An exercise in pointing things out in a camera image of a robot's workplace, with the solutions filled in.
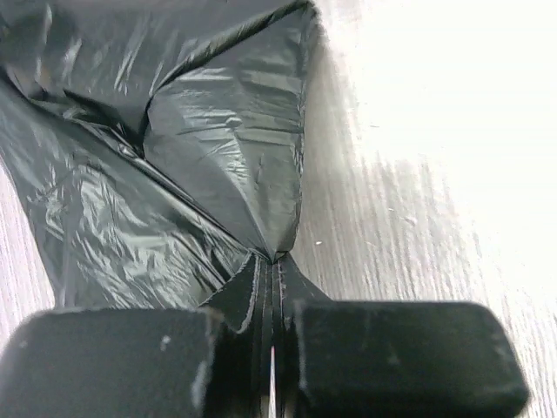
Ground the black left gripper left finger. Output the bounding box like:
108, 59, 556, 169
1, 255, 274, 417

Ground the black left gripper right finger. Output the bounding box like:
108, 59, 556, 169
273, 256, 530, 417

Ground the black trash bag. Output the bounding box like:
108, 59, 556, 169
1, 1, 318, 308

